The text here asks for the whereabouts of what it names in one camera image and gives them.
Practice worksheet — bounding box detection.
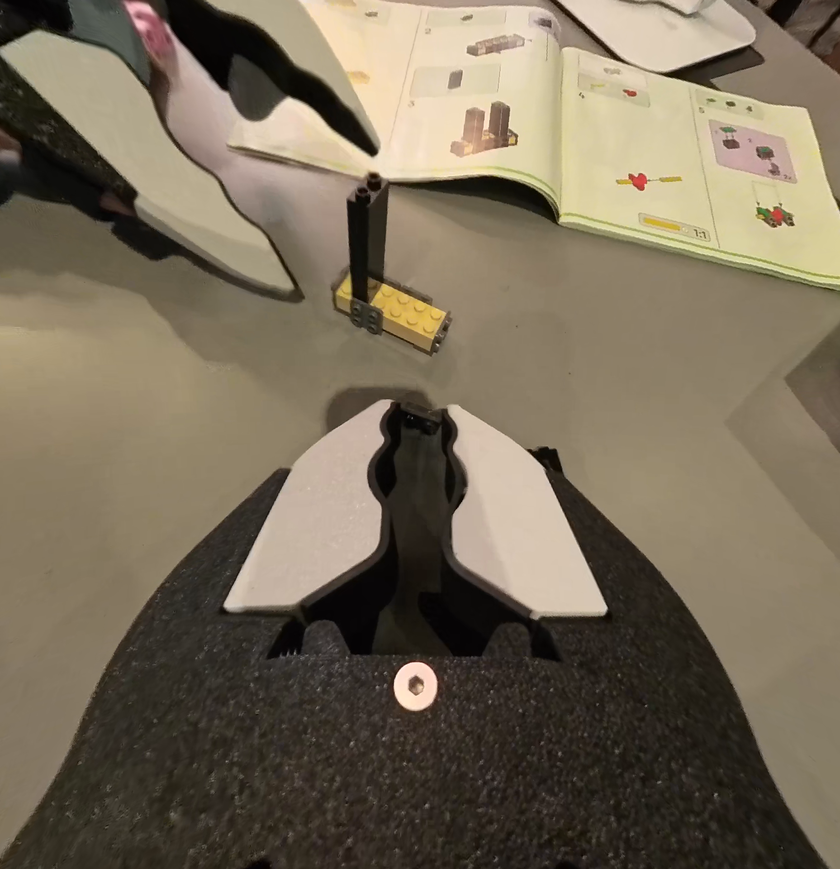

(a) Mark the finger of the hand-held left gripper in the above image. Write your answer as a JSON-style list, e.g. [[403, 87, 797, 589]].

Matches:
[[167, 0, 383, 160], [0, 30, 307, 303]]

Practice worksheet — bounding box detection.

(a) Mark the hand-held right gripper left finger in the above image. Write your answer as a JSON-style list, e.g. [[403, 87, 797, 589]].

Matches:
[[223, 399, 399, 619]]

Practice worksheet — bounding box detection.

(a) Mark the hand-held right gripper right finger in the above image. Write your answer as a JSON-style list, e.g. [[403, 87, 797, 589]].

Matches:
[[446, 404, 609, 620]]

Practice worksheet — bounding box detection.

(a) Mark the long black brick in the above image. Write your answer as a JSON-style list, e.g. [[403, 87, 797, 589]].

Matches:
[[346, 173, 391, 303], [391, 402, 458, 612]]

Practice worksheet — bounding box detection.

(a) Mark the grey and yellow brick assembly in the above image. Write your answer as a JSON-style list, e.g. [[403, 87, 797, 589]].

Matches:
[[333, 268, 455, 356]]

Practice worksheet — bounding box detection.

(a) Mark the grey desk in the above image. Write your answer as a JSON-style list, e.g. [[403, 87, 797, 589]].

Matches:
[[0, 0, 840, 869]]

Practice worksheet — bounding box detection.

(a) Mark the pink brick figure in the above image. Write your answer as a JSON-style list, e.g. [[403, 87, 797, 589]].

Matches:
[[121, 0, 173, 58]]

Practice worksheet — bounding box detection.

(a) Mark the open instruction booklet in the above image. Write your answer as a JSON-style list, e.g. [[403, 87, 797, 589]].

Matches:
[[226, 0, 840, 294]]

